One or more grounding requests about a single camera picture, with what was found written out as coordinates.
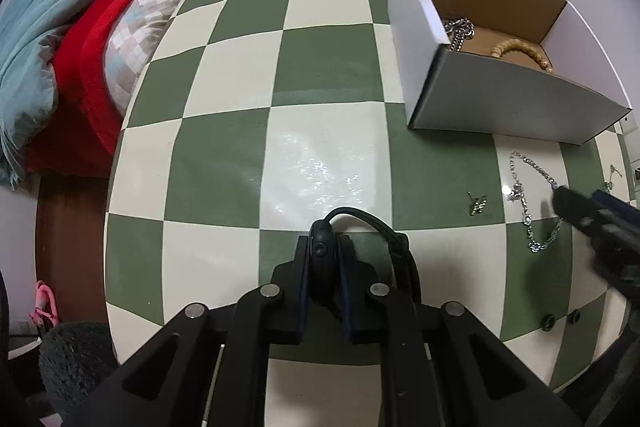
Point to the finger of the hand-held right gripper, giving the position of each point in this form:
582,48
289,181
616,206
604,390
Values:
575,207
612,206

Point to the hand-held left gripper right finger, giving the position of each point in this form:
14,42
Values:
346,292

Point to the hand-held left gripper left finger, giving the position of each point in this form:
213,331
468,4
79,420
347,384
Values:
301,287

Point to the white cardboard box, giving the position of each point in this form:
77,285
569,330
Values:
500,77

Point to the silver dangle earring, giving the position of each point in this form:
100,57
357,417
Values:
612,174

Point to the silver drop earring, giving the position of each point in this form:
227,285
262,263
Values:
477,203

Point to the grey fluffy cushion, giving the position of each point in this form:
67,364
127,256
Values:
75,362

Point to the pink slipper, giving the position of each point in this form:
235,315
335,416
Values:
44,307

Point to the red blanket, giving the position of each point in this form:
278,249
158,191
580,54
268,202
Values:
100,37

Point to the teal blanket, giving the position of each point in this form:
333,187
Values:
55,22

